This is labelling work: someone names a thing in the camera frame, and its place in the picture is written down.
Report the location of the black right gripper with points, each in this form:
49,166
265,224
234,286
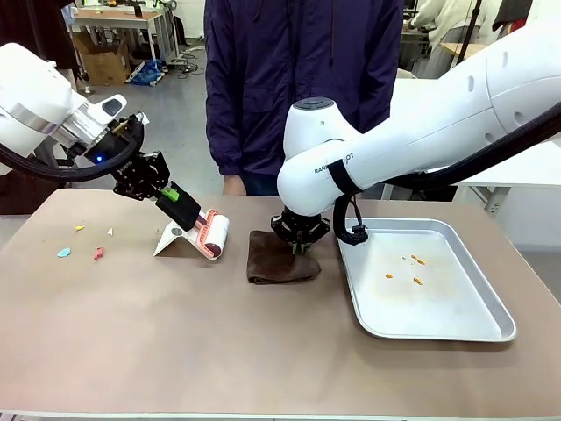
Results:
285,226

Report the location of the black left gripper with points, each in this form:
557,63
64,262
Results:
140,175

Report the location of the brown cloth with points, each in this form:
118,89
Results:
271,263

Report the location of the pink white lint roller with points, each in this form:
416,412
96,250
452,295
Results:
215,237

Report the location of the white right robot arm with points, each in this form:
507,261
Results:
438,118

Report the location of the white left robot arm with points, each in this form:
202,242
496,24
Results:
30,96

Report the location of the person's right hand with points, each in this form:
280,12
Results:
233,185

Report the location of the red paper scrap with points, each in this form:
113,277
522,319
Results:
99,253

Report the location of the blue paper scrap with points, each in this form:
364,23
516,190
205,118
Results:
64,252

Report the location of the silver metal tray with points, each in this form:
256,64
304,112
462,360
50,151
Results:
421,302

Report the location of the blue plastic bag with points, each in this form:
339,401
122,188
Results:
146,72

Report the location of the brown cardboard box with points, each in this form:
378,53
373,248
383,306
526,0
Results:
103,59

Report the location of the person in purple jacket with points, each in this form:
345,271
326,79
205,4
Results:
302,66

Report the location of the white background table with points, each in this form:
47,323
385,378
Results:
122,19

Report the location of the background person in white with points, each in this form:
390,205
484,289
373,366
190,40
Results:
447,17

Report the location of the black tripod pole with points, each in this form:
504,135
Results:
469,26

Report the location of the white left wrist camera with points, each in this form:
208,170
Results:
109,109

